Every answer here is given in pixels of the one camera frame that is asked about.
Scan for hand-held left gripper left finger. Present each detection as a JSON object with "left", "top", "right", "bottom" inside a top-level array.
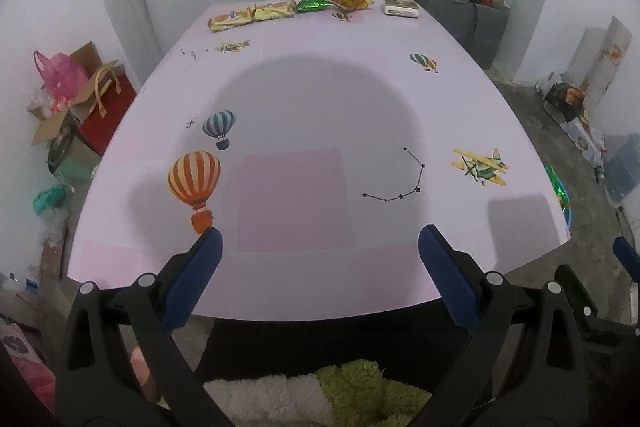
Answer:
[{"left": 54, "top": 227, "right": 236, "bottom": 427}]

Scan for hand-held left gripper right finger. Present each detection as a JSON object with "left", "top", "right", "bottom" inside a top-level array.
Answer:
[{"left": 419, "top": 224, "right": 588, "bottom": 427}]

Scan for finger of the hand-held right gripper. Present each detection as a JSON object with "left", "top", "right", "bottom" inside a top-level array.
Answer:
[
  {"left": 554, "top": 264, "right": 640, "bottom": 340},
  {"left": 612, "top": 234, "right": 640, "bottom": 285}
]

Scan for green snack bag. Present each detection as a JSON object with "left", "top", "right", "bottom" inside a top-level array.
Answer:
[{"left": 544, "top": 164, "right": 571, "bottom": 208}]

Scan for large water jug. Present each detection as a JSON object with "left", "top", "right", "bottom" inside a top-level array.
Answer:
[{"left": 602, "top": 134, "right": 640, "bottom": 208}]

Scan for white printed carton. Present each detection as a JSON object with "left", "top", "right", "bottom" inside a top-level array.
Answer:
[{"left": 560, "top": 114, "right": 608, "bottom": 168}]

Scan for black trousers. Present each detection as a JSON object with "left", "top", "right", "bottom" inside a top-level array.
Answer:
[{"left": 195, "top": 307, "right": 481, "bottom": 403}]

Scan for green white fluffy garment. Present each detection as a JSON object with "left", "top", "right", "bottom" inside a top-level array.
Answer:
[{"left": 202, "top": 359, "right": 433, "bottom": 427}]

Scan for mint green box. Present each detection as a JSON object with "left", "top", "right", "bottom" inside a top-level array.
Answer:
[{"left": 52, "top": 142, "right": 103, "bottom": 185}]

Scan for teal plastic bag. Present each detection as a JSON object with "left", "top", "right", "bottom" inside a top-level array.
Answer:
[{"left": 32, "top": 184, "right": 68, "bottom": 215}]

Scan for dark printed box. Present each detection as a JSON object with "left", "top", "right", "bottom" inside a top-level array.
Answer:
[{"left": 544, "top": 82, "right": 586, "bottom": 120}]

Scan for red gift bag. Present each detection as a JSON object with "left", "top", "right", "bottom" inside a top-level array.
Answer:
[{"left": 77, "top": 62, "right": 138, "bottom": 158}]

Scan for pink floral cloth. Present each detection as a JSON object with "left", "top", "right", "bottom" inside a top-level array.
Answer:
[{"left": 0, "top": 317, "right": 56, "bottom": 413}]

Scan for cardboard box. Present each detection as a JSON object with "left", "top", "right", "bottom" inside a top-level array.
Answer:
[{"left": 27, "top": 41, "right": 121, "bottom": 148}]

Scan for white printed folding panel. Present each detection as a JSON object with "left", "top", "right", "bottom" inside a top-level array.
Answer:
[{"left": 572, "top": 16, "right": 633, "bottom": 108}]

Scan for pink plastic bag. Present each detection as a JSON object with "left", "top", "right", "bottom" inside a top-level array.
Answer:
[{"left": 33, "top": 51, "right": 91, "bottom": 100}]

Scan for grey cabinet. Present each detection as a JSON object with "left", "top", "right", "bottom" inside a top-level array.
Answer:
[{"left": 407, "top": 0, "right": 510, "bottom": 70}]

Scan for yellow snack packet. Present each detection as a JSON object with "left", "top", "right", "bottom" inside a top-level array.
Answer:
[
  {"left": 207, "top": 8, "right": 253, "bottom": 32},
  {"left": 251, "top": 0, "right": 297, "bottom": 22}
]

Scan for small gold white box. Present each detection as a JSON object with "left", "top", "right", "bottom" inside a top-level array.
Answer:
[{"left": 383, "top": 0, "right": 422, "bottom": 20}]

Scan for black cable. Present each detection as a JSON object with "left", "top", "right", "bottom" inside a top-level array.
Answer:
[{"left": 462, "top": 0, "right": 478, "bottom": 48}]

